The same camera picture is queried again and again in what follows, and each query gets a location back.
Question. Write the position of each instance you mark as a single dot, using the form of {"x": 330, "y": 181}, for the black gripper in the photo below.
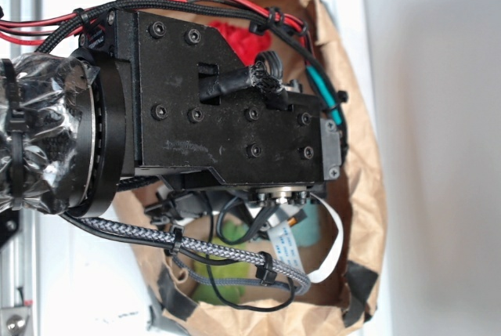
{"x": 174, "y": 102}

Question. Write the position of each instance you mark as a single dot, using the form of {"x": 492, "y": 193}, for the green plush animal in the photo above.
{"x": 232, "y": 293}

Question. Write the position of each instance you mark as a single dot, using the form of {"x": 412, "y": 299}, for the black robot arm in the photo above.
{"x": 47, "y": 116}

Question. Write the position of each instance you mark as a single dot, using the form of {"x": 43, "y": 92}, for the crumpled red paper ball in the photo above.
{"x": 245, "y": 44}

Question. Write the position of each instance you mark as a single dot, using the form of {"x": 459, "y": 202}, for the brown paper bag box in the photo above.
{"x": 342, "y": 303}

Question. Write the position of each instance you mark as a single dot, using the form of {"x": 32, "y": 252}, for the light blue cloth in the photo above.
{"x": 307, "y": 231}

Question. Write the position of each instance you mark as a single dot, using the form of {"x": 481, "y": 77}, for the aluminium frame rail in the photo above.
{"x": 19, "y": 267}

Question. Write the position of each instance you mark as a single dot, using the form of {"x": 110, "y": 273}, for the black metal bracket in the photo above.
{"x": 9, "y": 225}

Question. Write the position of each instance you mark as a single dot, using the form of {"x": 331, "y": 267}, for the silver corner bracket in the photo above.
{"x": 16, "y": 321}

